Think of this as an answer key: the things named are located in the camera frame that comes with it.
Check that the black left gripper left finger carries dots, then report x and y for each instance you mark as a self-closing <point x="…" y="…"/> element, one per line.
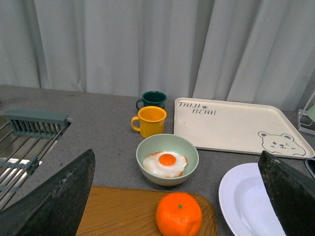
<point x="56" y="207"/>

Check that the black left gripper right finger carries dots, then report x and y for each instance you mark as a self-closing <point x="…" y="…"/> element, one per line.
<point x="291" y="193"/>

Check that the white round plate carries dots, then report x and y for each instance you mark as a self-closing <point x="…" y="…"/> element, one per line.
<point x="245" y="204"/>

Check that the orange mandarin fruit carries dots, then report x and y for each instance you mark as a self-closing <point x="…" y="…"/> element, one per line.
<point x="178" y="214"/>

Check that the wooden cutting board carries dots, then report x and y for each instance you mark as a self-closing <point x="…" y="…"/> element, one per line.
<point x="130" y="212"/>

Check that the clear acrylic cup rack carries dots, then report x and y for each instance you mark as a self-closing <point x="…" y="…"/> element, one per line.
<point x="306" y="116"/>

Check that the grey-green sink drying rack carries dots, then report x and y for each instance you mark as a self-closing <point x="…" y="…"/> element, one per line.
<point x="26" y="136"/>

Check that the cream bear serving tray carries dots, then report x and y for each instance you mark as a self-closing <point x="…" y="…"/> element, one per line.
<point x="238" y="127"/>

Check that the fake fried egg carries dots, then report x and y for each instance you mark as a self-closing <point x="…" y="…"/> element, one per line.
<point x="165" y="164"/>

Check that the light green bowl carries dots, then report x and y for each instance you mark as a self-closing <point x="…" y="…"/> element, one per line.
<point x="168" y="142"/>

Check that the yellow enamel mug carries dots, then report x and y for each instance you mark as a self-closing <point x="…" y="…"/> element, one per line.
<point x="149" y="121"/>

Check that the white curtain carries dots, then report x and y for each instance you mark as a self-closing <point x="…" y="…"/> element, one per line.
<point x="252" y="51"/>

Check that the dark green enamel mug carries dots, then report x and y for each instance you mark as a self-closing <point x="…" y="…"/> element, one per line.
<point x="152" y="98"/>

